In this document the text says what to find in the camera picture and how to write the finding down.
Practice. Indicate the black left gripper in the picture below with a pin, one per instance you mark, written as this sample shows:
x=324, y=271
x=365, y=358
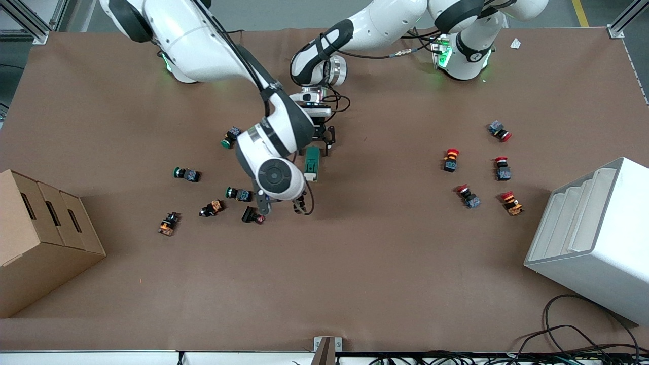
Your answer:
x=320, y=133

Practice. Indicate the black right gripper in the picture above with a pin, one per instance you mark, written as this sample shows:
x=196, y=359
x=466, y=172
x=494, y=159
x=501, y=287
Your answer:
x=299, y=202

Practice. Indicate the green load switch white lever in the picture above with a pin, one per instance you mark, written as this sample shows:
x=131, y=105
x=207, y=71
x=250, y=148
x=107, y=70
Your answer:
x=312, y=165

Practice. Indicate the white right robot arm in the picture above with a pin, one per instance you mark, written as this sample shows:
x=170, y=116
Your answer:
x=203, y=45

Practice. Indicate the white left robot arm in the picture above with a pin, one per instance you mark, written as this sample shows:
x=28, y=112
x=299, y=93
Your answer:
x=385, y=23

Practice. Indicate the black button orange base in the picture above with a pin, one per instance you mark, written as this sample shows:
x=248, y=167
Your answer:
x=212, y=208
x=169, y=223

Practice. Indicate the brown paper table cover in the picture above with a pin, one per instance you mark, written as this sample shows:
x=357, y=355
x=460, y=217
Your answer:
x=355, y=263

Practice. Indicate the red striped button black base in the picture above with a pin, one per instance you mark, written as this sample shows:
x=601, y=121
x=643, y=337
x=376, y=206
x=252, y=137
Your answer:
x=451, y=159

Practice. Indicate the red push button blue base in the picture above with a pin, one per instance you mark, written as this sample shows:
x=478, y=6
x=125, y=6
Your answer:
x=500, y=131
x=502, y=168
x=468, y=196

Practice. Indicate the red button orange base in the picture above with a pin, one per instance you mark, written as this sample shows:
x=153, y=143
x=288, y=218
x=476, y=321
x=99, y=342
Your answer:
x=512, y=203

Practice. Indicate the white paper scrap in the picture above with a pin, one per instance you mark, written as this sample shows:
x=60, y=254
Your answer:
x=515, y=43

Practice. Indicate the brown cardboard box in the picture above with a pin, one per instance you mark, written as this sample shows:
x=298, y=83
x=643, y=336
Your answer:
x=40, y=253

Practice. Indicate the white stepped storage rack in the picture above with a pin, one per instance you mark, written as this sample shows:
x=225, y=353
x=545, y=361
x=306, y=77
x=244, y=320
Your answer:
x=608, y=253

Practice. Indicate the black switch red tip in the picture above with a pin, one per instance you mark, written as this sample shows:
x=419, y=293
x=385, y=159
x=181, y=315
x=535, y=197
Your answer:
x=248, y=215

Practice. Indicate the green push button switch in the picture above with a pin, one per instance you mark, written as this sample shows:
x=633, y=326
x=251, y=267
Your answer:
x=238, y=193
x=226, y=142
x=186, y=174

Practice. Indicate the grey metal edge bracket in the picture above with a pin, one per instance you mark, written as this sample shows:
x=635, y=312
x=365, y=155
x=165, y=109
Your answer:
x=327, y=347

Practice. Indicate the white table edge rail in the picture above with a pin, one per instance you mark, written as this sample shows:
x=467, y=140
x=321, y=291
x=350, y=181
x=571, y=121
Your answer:
x=101, y=358

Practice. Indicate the aluminium frame profile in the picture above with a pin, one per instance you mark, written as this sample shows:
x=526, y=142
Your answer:
x=30, y=34
x=616, y=31

